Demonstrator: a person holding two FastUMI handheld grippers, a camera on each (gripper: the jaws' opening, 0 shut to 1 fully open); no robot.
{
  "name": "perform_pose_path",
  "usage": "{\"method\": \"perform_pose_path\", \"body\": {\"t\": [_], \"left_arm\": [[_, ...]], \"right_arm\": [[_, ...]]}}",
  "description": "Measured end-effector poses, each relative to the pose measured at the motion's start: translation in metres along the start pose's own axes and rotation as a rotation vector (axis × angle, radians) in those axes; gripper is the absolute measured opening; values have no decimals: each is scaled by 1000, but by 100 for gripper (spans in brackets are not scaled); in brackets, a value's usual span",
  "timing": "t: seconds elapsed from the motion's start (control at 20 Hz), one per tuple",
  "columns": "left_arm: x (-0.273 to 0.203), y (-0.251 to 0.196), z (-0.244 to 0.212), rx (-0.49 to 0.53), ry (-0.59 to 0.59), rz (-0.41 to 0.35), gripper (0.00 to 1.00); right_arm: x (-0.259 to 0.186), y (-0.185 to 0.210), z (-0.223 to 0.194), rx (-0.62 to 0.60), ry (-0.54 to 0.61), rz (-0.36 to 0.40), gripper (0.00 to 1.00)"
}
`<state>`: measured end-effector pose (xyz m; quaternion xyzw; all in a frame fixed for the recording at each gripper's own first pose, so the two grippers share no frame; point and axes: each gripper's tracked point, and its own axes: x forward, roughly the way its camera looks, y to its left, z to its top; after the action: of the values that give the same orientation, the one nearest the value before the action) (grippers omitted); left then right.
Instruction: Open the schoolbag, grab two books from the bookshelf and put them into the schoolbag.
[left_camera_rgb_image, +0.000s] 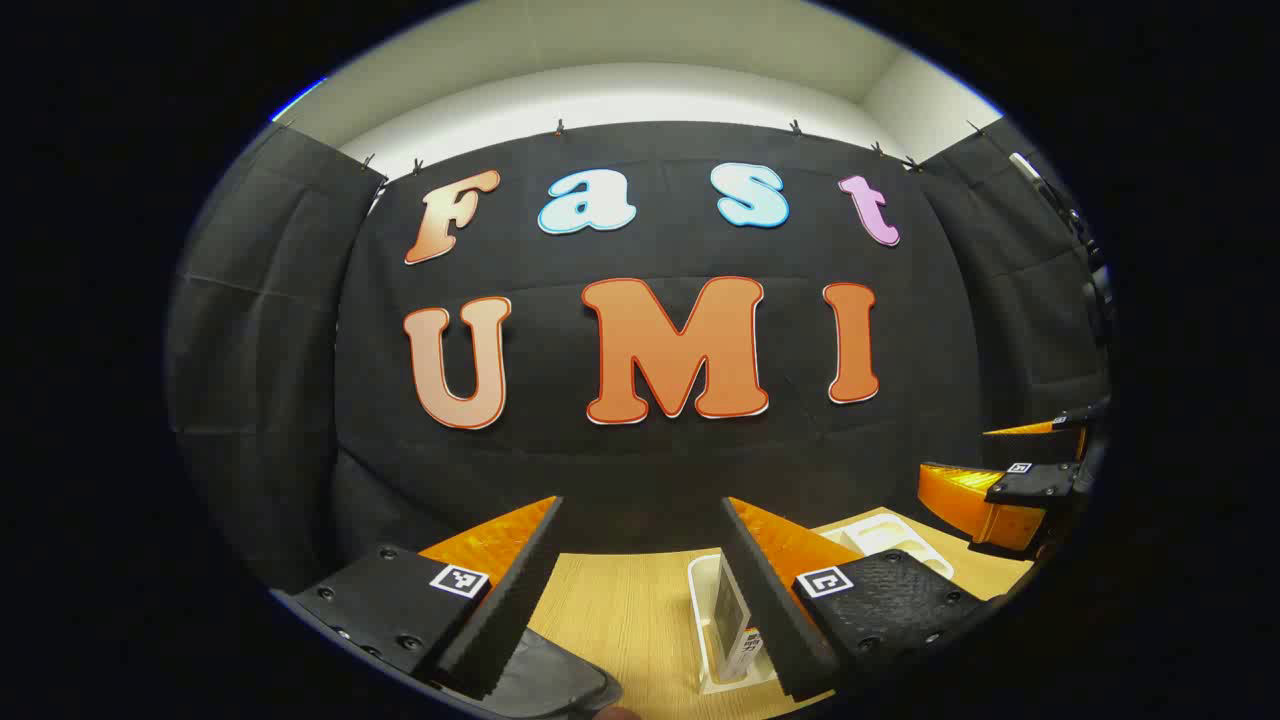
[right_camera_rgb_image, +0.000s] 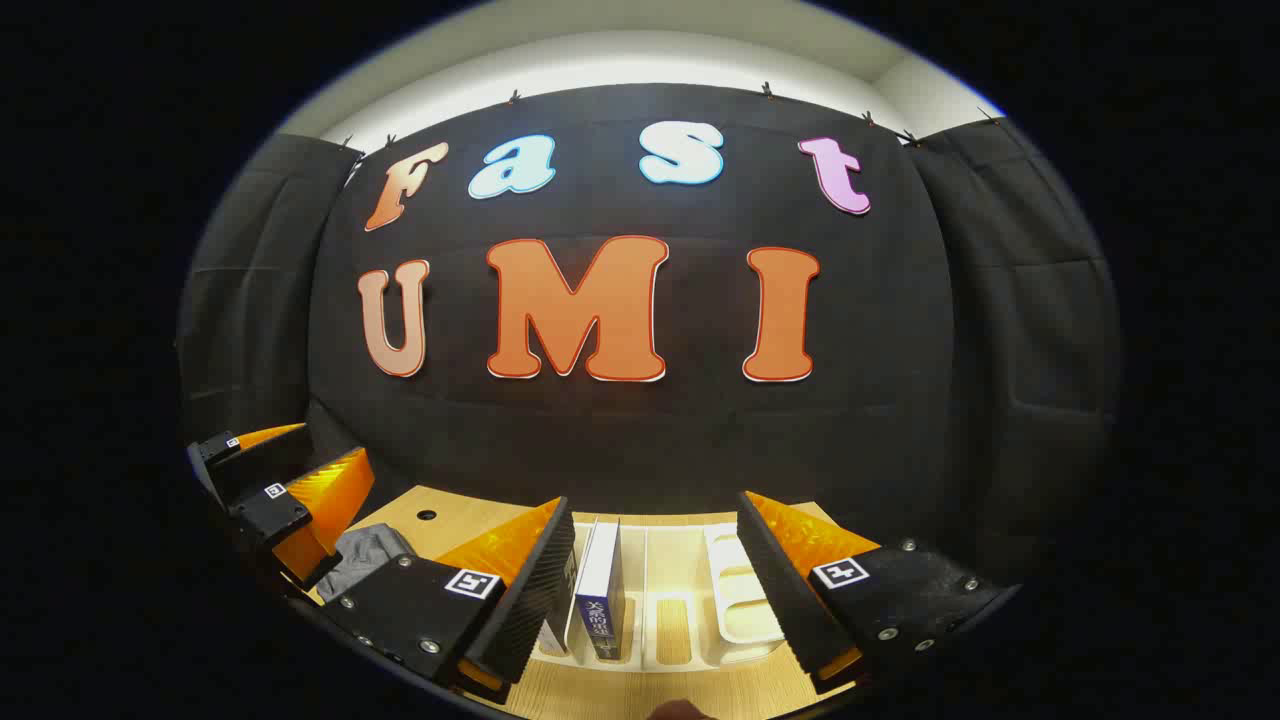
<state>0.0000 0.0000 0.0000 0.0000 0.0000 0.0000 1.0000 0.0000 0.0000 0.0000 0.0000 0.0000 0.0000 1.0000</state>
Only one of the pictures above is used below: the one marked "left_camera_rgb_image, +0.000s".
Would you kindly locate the grey schoolbag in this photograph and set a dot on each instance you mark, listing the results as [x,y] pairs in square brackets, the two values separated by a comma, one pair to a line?
[560,680]

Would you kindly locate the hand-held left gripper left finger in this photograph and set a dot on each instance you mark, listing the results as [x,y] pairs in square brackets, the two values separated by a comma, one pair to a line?
[510,610]

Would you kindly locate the white bookshelf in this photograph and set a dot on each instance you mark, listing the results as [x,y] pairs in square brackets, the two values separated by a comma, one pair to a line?
[885,528]

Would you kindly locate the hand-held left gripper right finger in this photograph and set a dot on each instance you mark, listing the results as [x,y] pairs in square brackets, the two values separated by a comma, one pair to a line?
[770,620]

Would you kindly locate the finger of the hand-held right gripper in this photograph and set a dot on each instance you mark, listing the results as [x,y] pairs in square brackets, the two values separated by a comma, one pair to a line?
[960,495]
[1030,445]

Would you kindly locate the grey portrait cover book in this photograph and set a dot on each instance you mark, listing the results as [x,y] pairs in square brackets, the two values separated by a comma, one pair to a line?
[730,605]

